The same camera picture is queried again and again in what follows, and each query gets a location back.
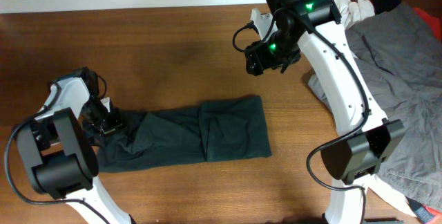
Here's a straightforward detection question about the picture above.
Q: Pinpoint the dark green Nike t-shirt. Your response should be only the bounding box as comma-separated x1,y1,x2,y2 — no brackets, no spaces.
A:
83,95,271,173

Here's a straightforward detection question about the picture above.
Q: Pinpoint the grey t-shirt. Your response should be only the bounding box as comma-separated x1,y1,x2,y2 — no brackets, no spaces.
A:
307,2,442,211

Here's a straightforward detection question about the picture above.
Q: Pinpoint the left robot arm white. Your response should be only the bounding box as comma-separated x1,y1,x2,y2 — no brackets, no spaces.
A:
4,67,134,223

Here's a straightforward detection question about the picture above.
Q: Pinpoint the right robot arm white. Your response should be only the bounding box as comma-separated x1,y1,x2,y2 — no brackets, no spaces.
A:
244,0,405,223

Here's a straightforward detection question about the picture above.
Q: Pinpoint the white garment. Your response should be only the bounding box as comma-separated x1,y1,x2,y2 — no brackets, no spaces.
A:
334,0,375,29

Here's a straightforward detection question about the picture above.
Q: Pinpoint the black garment at corner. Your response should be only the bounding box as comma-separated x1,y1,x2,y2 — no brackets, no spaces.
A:
370,0,402,15

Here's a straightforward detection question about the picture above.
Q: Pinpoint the red garment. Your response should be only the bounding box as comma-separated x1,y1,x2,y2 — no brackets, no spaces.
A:
413,8,441,41

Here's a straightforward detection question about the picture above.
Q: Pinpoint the right camera white mount bracket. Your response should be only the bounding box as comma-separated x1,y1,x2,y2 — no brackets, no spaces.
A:
250,8,273,39

